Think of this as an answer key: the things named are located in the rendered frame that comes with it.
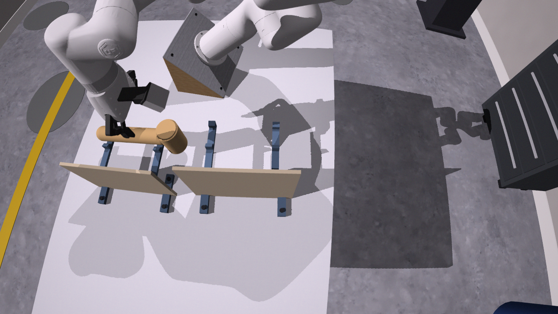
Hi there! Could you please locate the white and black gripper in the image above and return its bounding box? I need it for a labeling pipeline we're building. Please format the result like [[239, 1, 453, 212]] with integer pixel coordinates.
[[86, 62, 138, 138]]

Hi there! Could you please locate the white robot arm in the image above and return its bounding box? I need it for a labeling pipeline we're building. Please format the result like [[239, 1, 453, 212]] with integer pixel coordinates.
[[44, 0, 335, 113]]

